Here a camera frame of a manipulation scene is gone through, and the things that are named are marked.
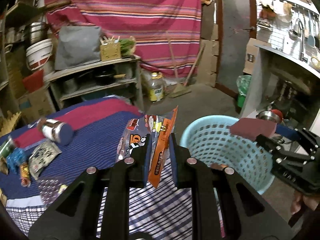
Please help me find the white plastic bucket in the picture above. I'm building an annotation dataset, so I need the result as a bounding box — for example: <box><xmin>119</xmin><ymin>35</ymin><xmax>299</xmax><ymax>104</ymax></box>
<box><xmin>26</xmin><ymin>38</ymin><xmax>53</xmax><ymax>71</ymax></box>

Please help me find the jar with green label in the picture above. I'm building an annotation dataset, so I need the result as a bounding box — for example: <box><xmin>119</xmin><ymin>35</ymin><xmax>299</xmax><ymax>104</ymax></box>
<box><xmin>0</xmin><ymin>136</ymin><xmax>17</xmax><ymax>158</ymax></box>

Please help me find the orange snack bag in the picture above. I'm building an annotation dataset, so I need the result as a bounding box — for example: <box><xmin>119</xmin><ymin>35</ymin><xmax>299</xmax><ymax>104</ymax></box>
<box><xmin>210</xmin><ymin>163</ymin><xmax>228</xmax><ymax>171</ymax></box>

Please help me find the striped plaid tablecloth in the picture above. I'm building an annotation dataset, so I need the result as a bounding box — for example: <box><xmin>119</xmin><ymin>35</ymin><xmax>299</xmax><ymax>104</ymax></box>
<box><xmin>1</xmin><ymin>96</ymin><xmax>192</xmax><ymax>239</ymax></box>

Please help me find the red plastic basin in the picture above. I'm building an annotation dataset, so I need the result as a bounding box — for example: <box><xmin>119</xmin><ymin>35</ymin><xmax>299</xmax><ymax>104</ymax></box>
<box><xmin>22</xmin><ymin>69</ymin><xmax>44</xmax><ymax>93</ymax></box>

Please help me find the black wok pan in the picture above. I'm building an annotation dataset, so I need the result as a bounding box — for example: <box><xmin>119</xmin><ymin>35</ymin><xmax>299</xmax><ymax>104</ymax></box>
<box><xmin>95</xmin><ymin>73</ymin><xmax>126</xmax><ymax>86</ymax></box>

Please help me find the small crumpled brown paper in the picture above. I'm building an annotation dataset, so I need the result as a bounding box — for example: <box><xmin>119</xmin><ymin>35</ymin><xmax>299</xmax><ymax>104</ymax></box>
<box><xmin>0</xmin><ymin>157</ymin><xmax>9</xmax><ymax>175</ymax></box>

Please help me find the grey cushion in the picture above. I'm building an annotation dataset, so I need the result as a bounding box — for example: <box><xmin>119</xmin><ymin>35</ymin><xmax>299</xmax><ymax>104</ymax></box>
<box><xmin>55</xmin><ymin>26</ymin><xmax>101</xmax><ymax>71</ymax></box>

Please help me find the clear cartoon snack wrapper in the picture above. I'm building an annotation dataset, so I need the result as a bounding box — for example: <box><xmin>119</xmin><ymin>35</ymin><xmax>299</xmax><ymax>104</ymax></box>
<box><xmin>116</xmin><ymin>107</ymin><xmax>178</xmax><ymax>188</ymax></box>

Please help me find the steel pot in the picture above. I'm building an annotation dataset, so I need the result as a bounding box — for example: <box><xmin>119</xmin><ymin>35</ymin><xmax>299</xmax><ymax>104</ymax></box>
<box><xmin>29</xmin><ymin>22</ymin><xmax>48</xmax><ymax>44</ymax></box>

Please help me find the grey low shelf unit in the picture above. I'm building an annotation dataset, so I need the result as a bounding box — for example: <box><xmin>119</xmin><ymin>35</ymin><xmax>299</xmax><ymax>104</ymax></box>
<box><xmin>44</xmin><ymin>55</ymin><xmax>144</xmax><ymax>111</ymax></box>

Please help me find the egg carton tray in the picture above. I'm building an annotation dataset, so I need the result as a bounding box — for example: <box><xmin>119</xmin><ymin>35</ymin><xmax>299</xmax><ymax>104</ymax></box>
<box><xmin>0</xmin><ymin>111</ymin><xmax>22</xmax><ymax>137</ymax></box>

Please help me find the cardboard box under bucket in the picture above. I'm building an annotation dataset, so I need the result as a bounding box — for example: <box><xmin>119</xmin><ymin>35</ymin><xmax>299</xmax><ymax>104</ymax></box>
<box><xmin>17</xmin><ymin>85</ymin><xmax>56</xmax><ymax>124</ymax></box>

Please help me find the green bag bin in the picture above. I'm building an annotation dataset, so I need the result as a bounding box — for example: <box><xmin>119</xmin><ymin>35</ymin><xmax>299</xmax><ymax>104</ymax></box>
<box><xmin>236</xmin><ymin>75</ymin><xmax>252</xmax><ymax>108</ymax></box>

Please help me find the broom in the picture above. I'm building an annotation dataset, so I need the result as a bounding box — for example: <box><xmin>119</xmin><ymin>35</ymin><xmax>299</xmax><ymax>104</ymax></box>
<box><xmin>166</xmin><ymin>33</ymin><xmax>205</xmax><ymax>98</ymax></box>

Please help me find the yellow label oil jug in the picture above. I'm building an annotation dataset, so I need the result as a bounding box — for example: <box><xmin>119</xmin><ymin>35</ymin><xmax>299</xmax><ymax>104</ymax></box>
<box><xmin>148</xmin><ymin>72</ymin><xmax>164</xmax><ymax>102</ymax></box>

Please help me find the light blue plastic basket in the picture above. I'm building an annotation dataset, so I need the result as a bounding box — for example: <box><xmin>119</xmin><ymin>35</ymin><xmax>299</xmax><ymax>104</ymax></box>
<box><xmin>180</xmin><ymin>115</ymin><xmax>274</xmax><ymax>194</ymax></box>

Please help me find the purple blister pack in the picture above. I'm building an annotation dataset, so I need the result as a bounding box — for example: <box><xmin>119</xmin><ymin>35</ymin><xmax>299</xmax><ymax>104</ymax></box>
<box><xmin>37</xmin><ymin>177</ymin><xmax>67</xmax><ymax>206</ymax></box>

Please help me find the blue plastic bag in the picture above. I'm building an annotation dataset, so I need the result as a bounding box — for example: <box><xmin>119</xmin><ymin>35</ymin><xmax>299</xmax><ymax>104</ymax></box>
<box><xmin>6</xmin><ymin>148</ymin><xmax>27</xmax><ymax>174</ymax></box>

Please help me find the person right hand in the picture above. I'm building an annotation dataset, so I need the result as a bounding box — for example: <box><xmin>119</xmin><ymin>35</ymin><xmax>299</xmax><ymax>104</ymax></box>
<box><xmin>290</xmin><ymin>191</ymin><xmax>320</xmax><ymax>215</ymax></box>

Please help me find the yellow utensil holder box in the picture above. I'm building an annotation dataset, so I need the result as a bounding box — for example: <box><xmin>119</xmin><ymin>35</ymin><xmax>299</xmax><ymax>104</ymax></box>
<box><xmin>100</xmin><ymin>36</ymin><xmax>121</xmax><ymax>61</ymax></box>

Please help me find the white black calligraphy packet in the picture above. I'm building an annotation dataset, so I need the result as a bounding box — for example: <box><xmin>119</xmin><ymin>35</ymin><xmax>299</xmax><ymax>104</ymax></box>
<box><xmin>28</xmin><ymin>140</ymin><xmax>62</xmax><ymax>180</ymax></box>

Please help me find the small orange snack packet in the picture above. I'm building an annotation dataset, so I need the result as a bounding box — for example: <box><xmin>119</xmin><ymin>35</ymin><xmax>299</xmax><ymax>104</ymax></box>
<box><xmin>20</xmin><ymin>162</ymin><xmax>31</xmax><ymax>187</ymax></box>

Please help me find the steel bowls stack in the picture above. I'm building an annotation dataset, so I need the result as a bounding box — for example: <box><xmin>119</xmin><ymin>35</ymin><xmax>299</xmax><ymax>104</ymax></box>
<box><xmin>256</xmin><ymin>109</ymin><xmax>283</xmax><ymax>124</ymax></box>

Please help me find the jar with brown contents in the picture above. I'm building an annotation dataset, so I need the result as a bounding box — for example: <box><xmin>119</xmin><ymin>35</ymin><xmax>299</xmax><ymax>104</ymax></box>
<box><xmin>36</xmin><ymin>118</ymin><xmax>74</xmax><ymax>145</ymax></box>

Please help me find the maroon scouring pad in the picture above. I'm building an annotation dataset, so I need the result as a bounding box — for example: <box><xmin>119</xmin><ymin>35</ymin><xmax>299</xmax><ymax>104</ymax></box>
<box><xmin>229</xmin><ymin>118</ymin><xmax>277</xmax><ymax>141</ymax></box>

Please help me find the red striped hanging cloth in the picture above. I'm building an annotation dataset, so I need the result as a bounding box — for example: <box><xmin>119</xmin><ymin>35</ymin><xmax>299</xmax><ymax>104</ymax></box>
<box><xmin>45</xmin><ymin>0</ymin><xmax>201</xmax><ymax>77</ymax></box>

